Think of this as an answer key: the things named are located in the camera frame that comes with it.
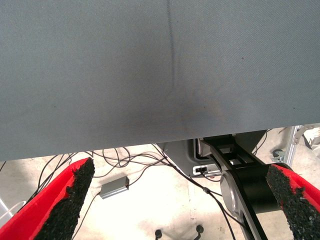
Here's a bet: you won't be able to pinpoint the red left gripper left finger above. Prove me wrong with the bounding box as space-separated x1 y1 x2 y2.
0 157 96 240

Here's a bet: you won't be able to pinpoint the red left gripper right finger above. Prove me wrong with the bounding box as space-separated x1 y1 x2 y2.
265 163 320 240

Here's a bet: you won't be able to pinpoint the small grey floor box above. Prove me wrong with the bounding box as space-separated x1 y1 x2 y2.
99 175 130 200

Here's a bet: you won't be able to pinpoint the black chair base feet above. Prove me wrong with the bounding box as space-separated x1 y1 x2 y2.
154 224 205 240

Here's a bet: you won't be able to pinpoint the grey machine base housing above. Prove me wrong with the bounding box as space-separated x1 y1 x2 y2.
156 138 226 179

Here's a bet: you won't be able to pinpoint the dark grey table cloth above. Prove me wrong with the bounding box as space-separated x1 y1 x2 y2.
0 0 320 161

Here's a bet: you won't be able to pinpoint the aluminium profile post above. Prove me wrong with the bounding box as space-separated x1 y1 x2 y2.
284 125 302 167

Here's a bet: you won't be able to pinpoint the thin black floor cable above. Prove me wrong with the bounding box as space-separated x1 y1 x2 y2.
152 142 251 240
102 147 176 169

